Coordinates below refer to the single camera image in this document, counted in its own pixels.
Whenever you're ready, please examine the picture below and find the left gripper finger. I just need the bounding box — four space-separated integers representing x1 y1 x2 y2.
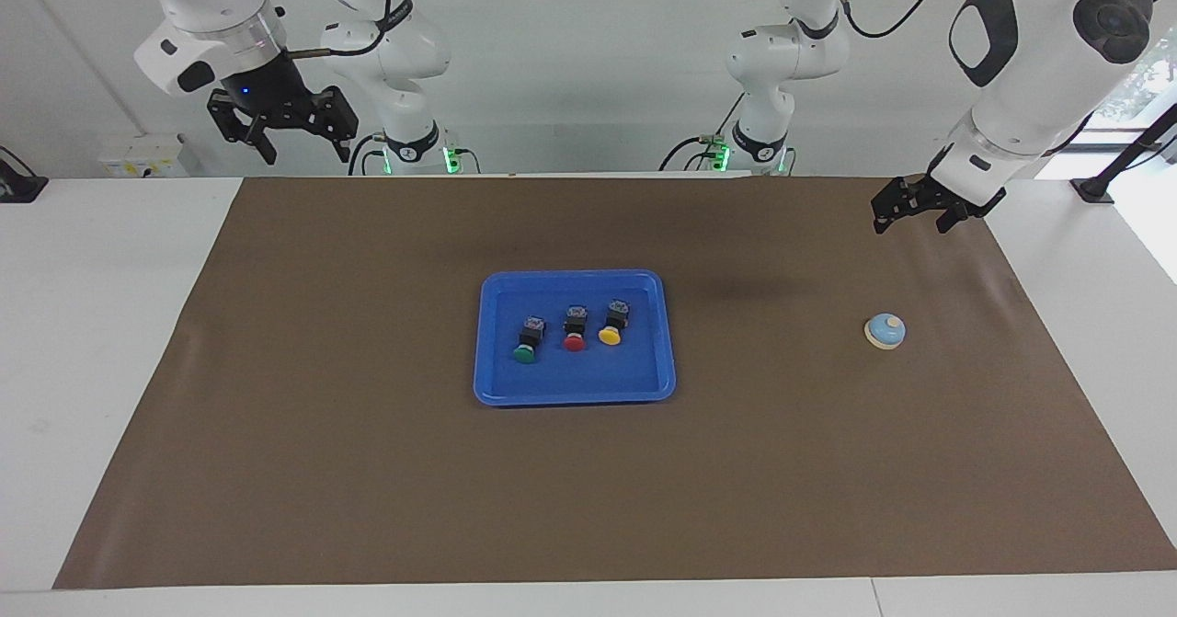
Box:
872 176 920 234
936 189 1008 234

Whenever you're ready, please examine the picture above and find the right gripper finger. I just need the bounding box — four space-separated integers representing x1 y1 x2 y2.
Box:
206 90 279 166
308 86 360 164

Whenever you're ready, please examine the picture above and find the light blue desk bell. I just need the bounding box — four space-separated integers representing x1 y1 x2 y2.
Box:
863 312 908 349

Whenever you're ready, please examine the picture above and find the green push button switch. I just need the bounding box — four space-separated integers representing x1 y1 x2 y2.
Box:
511 317 547 364

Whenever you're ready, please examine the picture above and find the yellow push button switch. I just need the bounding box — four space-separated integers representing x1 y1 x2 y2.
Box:
598 299 632 346

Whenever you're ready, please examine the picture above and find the blue plastic tray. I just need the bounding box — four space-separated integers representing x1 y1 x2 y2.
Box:
473 269 678 407

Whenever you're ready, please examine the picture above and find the brown table mat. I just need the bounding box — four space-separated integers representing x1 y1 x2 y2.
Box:
53 176 1177 590

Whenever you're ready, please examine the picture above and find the black base power cable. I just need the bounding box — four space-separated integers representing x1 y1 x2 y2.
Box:
348 134 387 177
658 93 748 173

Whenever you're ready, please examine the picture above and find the white wall outlet box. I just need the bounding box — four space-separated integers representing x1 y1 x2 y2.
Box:
99 134 189 178

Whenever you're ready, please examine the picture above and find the black camera stand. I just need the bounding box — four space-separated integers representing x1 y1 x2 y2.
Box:
1069 102 1177 205

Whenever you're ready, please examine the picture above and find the black table clamp mount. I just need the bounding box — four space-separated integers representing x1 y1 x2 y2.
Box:
0 146 49 204

